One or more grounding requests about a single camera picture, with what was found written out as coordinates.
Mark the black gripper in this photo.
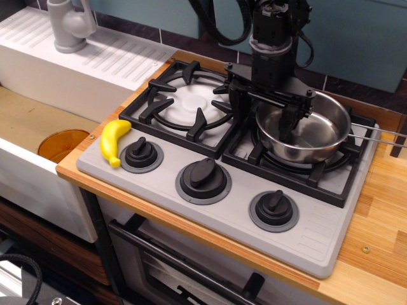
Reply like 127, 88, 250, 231
224, 53, 316, 142

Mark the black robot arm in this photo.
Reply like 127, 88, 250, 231
223, 1, 316, 142

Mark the stainless steel pan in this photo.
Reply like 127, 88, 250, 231
255, 88, 407, 165

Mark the white burner disc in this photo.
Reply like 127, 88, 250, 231
151, 77, 231, 131

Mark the left black burner grate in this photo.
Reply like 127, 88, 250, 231
119, 60, 236, 159

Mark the black burner grate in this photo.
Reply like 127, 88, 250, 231
119, 60, 236, 159
222, 102, 380, 208

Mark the right black burner grate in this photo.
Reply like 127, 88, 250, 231
222, 102, 380, 208

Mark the middle black stove knob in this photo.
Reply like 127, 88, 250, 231
175, 158, 232, 205

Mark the black stove knob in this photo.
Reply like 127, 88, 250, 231
249, 190, 300, 233
175, 158, 232, 205
120, 137, 164, 174

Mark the grey toy stove top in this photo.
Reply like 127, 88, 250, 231
76, 61, 380, 278

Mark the right black stove knob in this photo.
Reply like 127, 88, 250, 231
249, 190, 300, 233

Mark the left black stove knob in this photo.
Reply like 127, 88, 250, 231
120, 137, 164, 174

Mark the yellow toy banana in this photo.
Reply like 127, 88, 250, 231
100, 119, 132, 168

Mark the grey toy faucet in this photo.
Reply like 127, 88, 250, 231
47, 0, 97, 53

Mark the orange plastic plate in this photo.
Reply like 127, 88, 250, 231
37, 129, 90, 163

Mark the white toy sink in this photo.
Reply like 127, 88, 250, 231
1, 7, 175, 243

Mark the black braided cable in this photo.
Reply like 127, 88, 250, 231
0, 253, 43, 305
187, 0, 255, 46

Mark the oven door with handle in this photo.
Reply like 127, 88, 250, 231
97, 197, 323, 304

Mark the black braided cable lower left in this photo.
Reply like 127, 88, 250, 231
0, 253, 43, 305

